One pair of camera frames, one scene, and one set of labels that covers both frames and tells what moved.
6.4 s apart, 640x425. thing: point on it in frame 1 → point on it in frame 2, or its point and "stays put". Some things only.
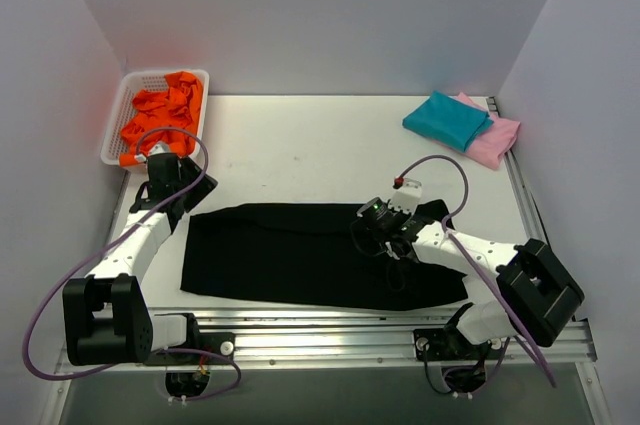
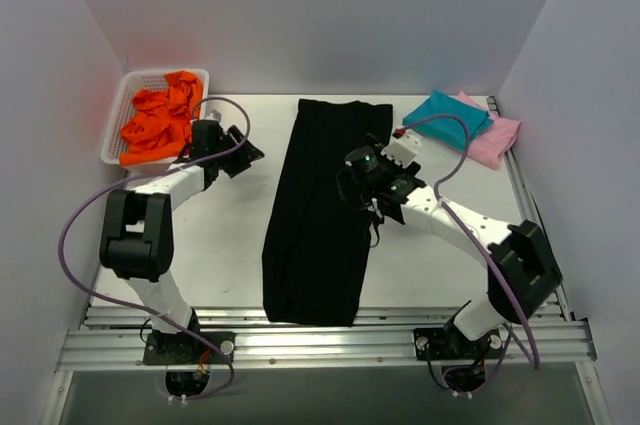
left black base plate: x=223 y=343 stays put
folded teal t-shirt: x=448 y=121 stays put
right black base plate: x=449 y=344 stays put
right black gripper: x=370 y=238 → x=378 y=206
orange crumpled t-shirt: x=168 y=117 stays put
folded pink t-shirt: x=491 y=148 stays put
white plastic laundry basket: x=123 y=111 stays put
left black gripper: x=195 y=183 → x=240 y=152
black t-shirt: x=306 y=256 → x=317 y=239
